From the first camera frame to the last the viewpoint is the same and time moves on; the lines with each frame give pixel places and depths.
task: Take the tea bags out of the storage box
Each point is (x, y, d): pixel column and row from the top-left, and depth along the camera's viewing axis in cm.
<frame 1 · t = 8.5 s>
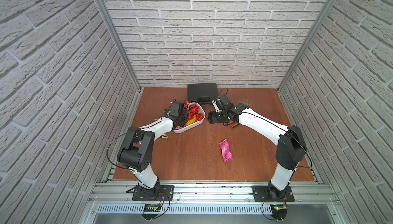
left hand: (191, 110, 95), fingers open
right hand: (214, 118, 87), fingers open
white storage box: (184, 128, 92), point 7 cm above the table
black plastic tool case: (202, 93, 116), point 2 cm above the table
pink tea bag: (226, 154, 85), point 4 cm above the table
yellow tea bag: (192, 120, 96), point 6 cm above the table

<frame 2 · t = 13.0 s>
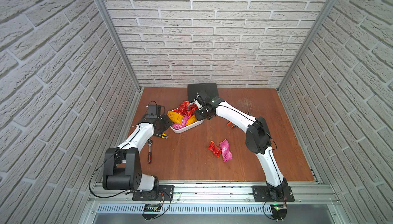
left hand: (172, 120, 90), fingers open
right hand: (201, 114, 94), fingers open
red tea bag: (215, 149, 88), point 3 cm above the table
the other named things where they were.

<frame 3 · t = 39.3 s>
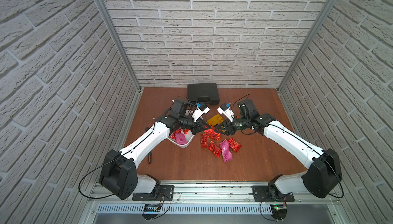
left hand: (211, 125, 74), fingers closed
right hand: (219, 128, 76), fingers open
red tea bag 2: (203, 140, 91), point 3 cm above the table
red tea bag 3: (212, 134, 76), point 20 cm above the table
pink tea bag 2: (180, 138, 87), point 7 cm above the table
red tea bag 4: (234, 146, 89), point 3 cm above the table
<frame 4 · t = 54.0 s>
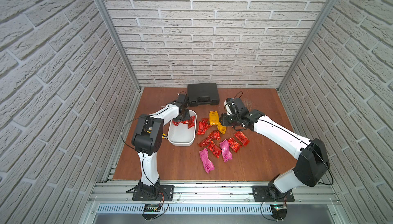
left hand: (186, 114, 99), fingers closed
right hand: (224, 119, 84), fingers open
pink tea bag 2: (208, 164, 81), point 4 cm above the table
red tea bag 5: (242, 138, 93), point 2 cm above the table
